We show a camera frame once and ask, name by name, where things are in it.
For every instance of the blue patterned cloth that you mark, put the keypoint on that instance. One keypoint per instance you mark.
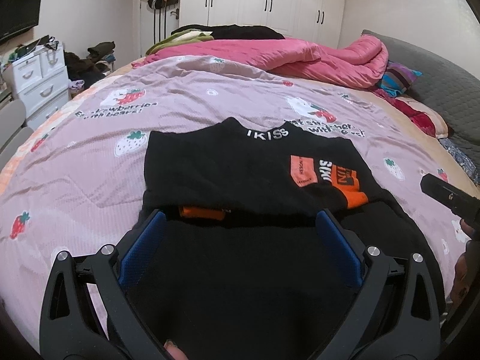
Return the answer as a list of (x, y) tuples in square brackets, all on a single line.
[(463, 157)]

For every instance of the person's right hand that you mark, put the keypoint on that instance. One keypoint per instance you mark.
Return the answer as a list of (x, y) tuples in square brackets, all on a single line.
[(465, 229)]

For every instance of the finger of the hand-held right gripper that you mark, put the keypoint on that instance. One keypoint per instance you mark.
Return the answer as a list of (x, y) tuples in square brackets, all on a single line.
[(446, 195)]

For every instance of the pile of dark clothes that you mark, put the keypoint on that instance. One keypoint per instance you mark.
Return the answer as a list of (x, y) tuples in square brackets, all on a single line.
[(90, 63)]

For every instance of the black sweater with orange patches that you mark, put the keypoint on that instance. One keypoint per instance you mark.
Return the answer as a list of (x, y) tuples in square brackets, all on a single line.
[(243, 180)]

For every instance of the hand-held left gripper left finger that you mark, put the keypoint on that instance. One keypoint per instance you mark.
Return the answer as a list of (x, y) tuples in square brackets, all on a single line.
[(144, 247)]

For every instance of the striped colourful pillow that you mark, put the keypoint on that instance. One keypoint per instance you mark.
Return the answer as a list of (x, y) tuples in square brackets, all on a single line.
[(399, 77)]

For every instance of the red cloth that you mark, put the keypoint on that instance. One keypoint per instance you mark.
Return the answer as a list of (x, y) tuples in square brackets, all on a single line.
[(416, 112)]

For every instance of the grey quilted headboard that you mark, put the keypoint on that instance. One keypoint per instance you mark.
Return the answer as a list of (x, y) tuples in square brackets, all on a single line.
[(442, 82)]

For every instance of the black television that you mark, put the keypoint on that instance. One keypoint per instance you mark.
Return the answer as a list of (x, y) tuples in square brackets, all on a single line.
[(18, 11)]

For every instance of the pink comforter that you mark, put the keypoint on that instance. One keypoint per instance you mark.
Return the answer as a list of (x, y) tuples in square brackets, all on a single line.
[(300, 56)]

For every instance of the green blanket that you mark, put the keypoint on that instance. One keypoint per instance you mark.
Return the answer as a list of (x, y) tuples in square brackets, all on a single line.
[(176, 41)]

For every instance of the white drawer cabinet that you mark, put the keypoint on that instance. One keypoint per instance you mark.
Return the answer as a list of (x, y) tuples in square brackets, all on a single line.
[(37, 78)]

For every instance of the pink strawberry print bedsheet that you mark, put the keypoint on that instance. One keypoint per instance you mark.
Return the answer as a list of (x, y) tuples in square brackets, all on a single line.
[(86, 165)]

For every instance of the grey chair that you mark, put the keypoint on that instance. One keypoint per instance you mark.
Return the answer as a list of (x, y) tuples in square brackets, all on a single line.
[(13, 127)]

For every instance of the person's left hand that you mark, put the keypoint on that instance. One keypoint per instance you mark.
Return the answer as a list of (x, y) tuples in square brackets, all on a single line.
[(175, 350)]

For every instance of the black cloth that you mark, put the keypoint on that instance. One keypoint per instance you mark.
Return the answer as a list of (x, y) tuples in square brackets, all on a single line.
[(232, 32)]

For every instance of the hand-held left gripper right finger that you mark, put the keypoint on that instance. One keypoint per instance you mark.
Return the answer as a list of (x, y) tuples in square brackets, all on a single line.
[(339, 247)]

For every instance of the white wardrobe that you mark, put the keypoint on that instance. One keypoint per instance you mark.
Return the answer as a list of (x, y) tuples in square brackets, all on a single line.
[(262, 0)]

